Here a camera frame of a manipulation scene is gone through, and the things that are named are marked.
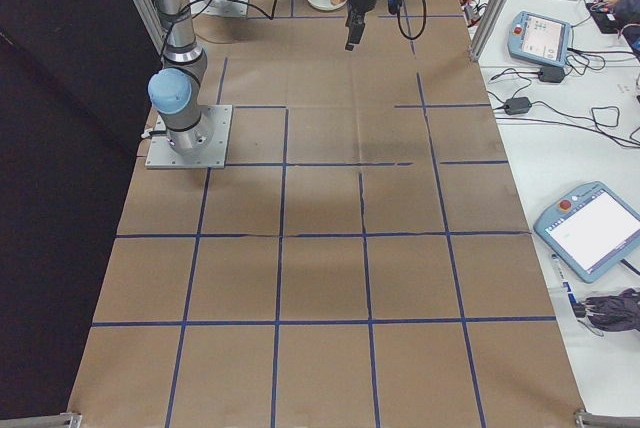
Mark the black orange USB hub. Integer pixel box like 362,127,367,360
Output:
462,0,486,25

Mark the blue grey teach pendant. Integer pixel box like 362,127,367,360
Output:
507,10,574,69
533,180,640,284

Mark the white side desk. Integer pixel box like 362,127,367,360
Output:
443,0,640,428

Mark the black electronics box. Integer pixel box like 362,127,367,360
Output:
585,0,625,35

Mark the person dark clothing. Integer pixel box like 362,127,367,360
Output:
613,0,640,57

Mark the white blue pen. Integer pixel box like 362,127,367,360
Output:
551,251,576,302

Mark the black folded umbrella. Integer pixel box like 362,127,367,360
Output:
573,287,640,335

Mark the black adapter cable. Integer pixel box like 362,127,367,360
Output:
489,45,640,97
488,91,640,150

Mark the black frame cover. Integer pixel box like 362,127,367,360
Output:
0,0,167,428

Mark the aluminium table rail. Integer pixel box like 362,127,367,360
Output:
0,411,82,428
573,409,640,428

